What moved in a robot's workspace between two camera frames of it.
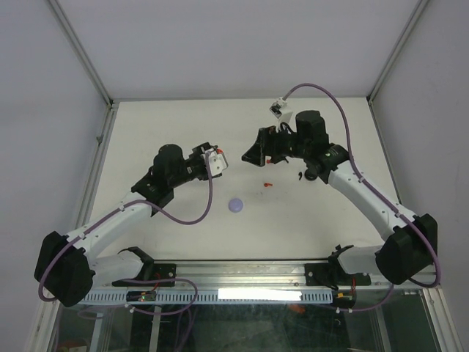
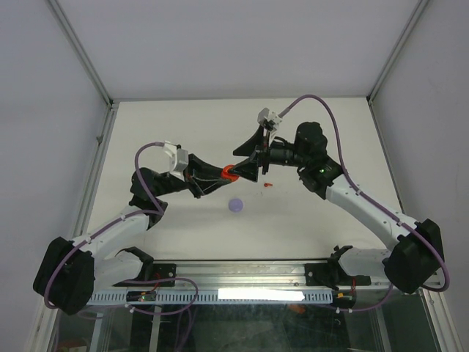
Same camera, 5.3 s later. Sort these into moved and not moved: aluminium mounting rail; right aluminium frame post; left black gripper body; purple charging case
Moved: left black gripper body
Not moved: aluminium mounting rail; purple charging case; right aluminium frame post
